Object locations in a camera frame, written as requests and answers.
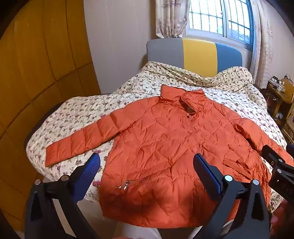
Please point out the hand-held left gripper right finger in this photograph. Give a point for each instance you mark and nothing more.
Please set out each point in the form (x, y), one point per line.
(206, 174)

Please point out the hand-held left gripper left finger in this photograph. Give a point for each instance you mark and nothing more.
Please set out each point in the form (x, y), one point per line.
(91, 171)

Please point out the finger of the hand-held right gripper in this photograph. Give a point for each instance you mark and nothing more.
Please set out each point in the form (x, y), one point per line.
(273, 155)

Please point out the orange quilted jacket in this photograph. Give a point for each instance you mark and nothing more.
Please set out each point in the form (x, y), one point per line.
(160, 142)

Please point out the red patterned cloth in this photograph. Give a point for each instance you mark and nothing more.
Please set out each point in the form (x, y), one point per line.
(283, 220)

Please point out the wooden nightstand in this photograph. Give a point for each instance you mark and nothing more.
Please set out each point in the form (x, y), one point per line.
(282, 105)

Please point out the floral quilt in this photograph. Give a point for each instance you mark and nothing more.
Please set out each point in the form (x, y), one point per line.
(87, 108)

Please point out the small black box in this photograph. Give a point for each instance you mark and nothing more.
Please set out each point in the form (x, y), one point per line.
(273, 83)

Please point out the patterned beige curtain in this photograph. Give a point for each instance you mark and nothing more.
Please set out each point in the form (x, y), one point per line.
(264, 46)
(170, 17)

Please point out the yellow wooden wardrobe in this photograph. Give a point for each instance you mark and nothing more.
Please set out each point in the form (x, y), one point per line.
(41, 69)

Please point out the grey yellow blue headboard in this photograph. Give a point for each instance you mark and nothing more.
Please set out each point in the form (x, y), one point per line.
(197, 52)

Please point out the barred window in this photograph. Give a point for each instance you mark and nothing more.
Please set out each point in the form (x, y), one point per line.
(218, 16)

